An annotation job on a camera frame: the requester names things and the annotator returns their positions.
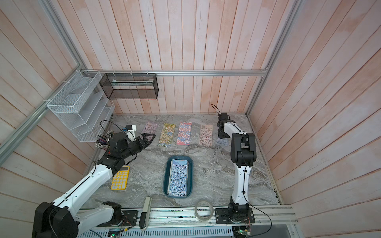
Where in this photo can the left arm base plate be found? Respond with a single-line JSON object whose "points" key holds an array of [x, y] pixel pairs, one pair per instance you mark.
{"points": [[126, 218]]}

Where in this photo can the red blue cat sticker sheet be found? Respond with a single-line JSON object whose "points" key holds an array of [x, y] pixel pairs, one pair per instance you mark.
{"points": [[184, 134]]}

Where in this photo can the black mesh wall basket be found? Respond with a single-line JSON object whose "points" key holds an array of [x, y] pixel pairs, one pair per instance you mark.
{"points": [[126, 86]]}

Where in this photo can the teal storage box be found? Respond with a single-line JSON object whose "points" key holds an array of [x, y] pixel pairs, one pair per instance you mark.
{"points": [[167, 175]]}

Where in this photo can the grey stapler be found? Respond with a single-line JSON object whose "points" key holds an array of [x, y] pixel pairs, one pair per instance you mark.
{"points": [[144, 217]]}

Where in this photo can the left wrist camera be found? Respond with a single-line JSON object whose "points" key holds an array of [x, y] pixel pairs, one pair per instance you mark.
{"points": [[130, 132]]}

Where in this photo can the yellow calculator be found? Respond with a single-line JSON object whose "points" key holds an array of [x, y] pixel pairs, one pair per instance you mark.
{"points": [[120, 179]]}

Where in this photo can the pastel sticker sheet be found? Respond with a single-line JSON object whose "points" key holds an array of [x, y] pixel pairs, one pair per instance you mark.
{"points": [[205, 138]]}

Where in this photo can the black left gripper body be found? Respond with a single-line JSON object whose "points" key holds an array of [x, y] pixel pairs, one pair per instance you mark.
{"points": [[133, 147]]}

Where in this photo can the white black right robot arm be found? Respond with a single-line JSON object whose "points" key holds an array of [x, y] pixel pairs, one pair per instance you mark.
{"points": [[243, 154]]}

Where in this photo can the colourful small sticker sheet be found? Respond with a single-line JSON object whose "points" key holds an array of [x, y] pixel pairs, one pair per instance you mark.
{"points": [[166, 136]]}

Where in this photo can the light blue sticker sheet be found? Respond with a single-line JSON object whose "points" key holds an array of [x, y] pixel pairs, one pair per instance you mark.
{"points": [[223, 142]]}

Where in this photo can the white mesh wall shelf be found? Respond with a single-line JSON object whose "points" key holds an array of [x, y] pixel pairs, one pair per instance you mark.
{"points": [[81, 107]]}

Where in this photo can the pink sticker sheet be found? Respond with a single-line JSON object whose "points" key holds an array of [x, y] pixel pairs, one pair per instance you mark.
{"points": [[150, 128]]}

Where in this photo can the clear tape roll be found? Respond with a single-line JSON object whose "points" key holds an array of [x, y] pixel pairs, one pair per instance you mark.
{"points": [[203, 210]]}

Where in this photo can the red pencil cup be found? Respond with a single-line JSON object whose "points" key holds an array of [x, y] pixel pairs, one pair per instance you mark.
{"points": [[102, 141]]}

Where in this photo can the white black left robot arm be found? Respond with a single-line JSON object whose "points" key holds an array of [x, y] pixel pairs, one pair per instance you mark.
{"points": [[60, 218]]}

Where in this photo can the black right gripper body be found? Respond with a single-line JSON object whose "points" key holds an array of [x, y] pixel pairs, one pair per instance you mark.
{"points": [[220, 134]]}

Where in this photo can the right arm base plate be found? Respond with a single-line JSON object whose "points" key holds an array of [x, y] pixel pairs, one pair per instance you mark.
{"points": [[223, 216]]}

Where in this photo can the dark blue sticker sheet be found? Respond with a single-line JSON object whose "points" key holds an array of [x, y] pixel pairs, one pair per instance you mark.
{"points": [[178, 178]]}

